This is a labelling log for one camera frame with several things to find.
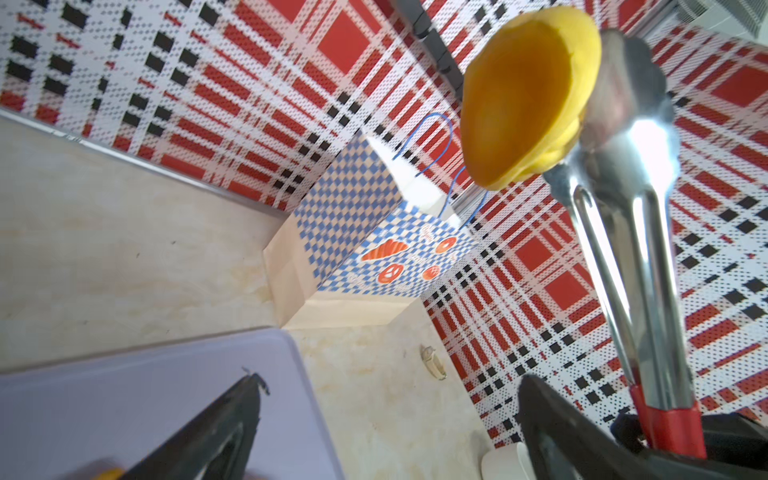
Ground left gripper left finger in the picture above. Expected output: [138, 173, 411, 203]
[121, 373, 269, 479]

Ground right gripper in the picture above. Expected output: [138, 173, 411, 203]
[610, 413, 767, 462]

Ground oval fake bread centre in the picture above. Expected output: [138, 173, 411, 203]
[92, 468, 124, 480]

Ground round ridged fake bread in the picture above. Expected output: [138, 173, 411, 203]
[460, 6, 602, 191]

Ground lilac tray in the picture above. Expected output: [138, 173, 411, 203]
[1, 328, 343, 479]

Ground blue checkered paper bag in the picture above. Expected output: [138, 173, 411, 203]
[263, 131, 477, 330]

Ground black hook rail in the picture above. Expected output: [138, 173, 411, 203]
[391, 0, 464, 102]

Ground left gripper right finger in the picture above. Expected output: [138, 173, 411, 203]
[518, 375, 767, 479]

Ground red handled metal tongs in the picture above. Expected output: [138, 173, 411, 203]
[544, 29, 706, 458]

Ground white cup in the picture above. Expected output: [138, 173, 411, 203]
[480, 442, 536, 480]

